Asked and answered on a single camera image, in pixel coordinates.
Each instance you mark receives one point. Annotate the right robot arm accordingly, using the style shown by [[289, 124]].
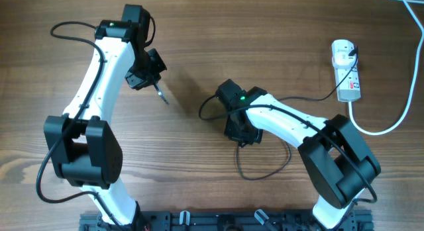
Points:
[[337, 159]]

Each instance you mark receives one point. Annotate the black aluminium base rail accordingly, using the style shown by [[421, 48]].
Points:
[[355, 220]]

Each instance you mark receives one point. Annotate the white power strip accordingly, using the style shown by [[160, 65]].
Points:
[[347, 80]]

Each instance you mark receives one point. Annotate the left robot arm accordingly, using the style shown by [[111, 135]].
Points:
[[81, 145]]

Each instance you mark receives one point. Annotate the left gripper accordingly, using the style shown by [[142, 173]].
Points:
[[137, 83]]

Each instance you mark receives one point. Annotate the Galaxy S25 smartphone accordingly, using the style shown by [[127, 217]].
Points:
[[160, 93]]

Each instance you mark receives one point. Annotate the white USB charger plug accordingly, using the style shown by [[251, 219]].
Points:
[[342, 60]]

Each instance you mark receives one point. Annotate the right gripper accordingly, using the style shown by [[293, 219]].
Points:
[[229, 131]]

